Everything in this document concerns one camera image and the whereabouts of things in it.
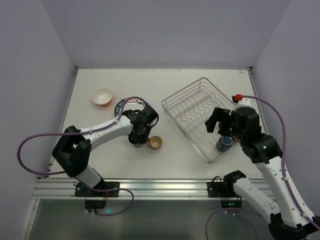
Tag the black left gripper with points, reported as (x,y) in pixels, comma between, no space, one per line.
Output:
(139,132)

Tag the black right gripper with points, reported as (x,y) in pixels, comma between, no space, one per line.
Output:
(220,117)

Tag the green rimmed printed plate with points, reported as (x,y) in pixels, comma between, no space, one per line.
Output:
(134,103)

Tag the dark maroon mug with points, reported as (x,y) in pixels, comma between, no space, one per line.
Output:
(136,144)

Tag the orange red mug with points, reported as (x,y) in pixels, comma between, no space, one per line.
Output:
(155,142)

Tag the dark blue mug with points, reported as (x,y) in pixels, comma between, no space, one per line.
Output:
(224,143)

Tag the orange bowl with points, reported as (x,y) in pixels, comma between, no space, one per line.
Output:
(102,97)

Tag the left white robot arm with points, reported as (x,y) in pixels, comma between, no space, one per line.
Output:
(73,149)

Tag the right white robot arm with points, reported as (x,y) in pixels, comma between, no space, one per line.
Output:
(288,217)

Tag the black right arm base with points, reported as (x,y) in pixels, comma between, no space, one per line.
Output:
(222,190)

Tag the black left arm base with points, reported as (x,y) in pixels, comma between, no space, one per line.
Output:
(96,199)

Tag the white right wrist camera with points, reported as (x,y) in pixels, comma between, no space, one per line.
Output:
(240,102)

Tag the metal wire dish rack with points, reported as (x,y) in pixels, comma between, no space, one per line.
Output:
(190,107)

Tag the aluminium mounting rail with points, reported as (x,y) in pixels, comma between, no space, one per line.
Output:
(142,189)

